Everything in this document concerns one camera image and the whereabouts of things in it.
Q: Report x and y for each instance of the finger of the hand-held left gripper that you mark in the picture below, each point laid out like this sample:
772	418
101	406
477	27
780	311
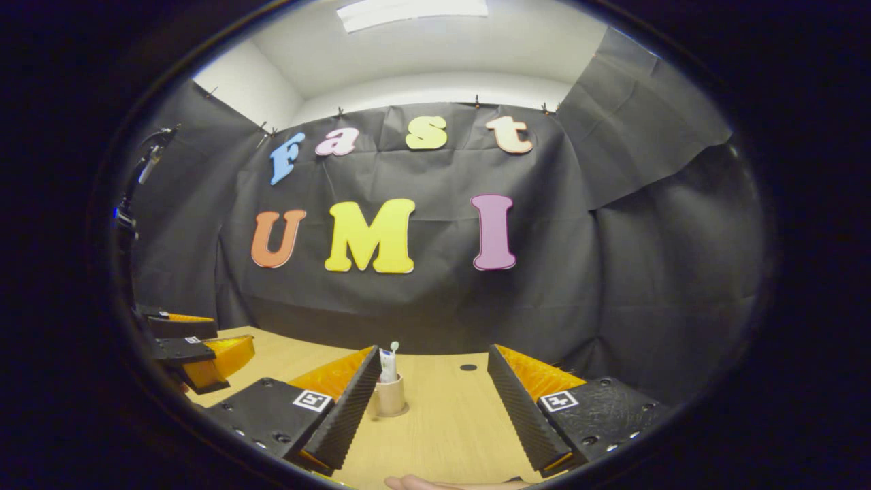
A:
224	357
184	329

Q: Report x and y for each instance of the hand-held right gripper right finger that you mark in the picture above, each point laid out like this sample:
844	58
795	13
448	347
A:
520	408

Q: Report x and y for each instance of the black backdrop cloth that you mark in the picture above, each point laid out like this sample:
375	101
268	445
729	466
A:
422	299

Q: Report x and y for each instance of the wooden desktop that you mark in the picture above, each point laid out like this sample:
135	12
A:
442	422

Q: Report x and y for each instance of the white toothpaste tube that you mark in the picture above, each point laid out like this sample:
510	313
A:
386	367

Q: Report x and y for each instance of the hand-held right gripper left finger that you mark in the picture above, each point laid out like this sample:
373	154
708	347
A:
343	412

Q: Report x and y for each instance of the beige cup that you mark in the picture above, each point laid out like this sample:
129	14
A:
391	398

